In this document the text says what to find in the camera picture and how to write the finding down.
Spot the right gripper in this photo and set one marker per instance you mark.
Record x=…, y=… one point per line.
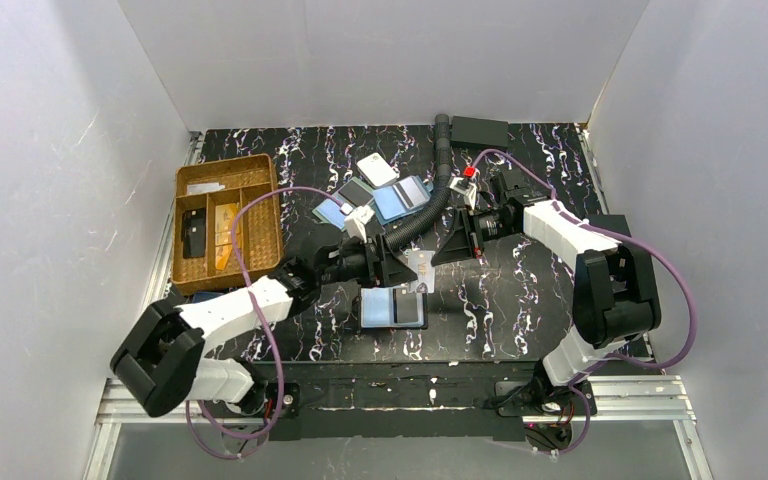
x=472, y=230

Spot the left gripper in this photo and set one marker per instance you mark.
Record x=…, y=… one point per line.
x=376, y=258

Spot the silver VIP card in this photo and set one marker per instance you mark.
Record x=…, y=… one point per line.
x=419, y=261

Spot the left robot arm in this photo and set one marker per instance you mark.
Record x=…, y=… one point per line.
x=164, y=360

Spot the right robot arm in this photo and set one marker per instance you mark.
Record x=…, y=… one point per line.
x=615, y=297

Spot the blue card holder open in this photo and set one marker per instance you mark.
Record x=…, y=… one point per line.
x=406, y=197

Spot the green card holder open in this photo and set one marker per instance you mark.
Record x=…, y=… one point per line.
x=353, y=194

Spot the white card case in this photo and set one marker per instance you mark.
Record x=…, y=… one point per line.
x=376, y=171

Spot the gold cards in tray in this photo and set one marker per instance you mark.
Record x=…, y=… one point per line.
x=224, y=216

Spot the black card in tray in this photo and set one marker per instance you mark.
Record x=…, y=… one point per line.
x=194, y=233

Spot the white card in tray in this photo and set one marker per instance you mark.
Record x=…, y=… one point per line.
x=203, y=188

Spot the black box at back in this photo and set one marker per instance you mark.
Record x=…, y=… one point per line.
x=476, y=133

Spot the black box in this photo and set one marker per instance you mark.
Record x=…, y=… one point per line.
x=476, y=133
x=616, y=223

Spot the black box at right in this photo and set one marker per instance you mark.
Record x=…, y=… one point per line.
x=616, y=223

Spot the woven wicker tray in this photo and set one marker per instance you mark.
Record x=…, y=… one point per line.
x=256, y=230

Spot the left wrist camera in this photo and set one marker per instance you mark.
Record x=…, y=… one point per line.
x=356, y=219

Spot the aluminium frame rail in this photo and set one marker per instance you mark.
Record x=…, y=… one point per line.
x=415, y=427

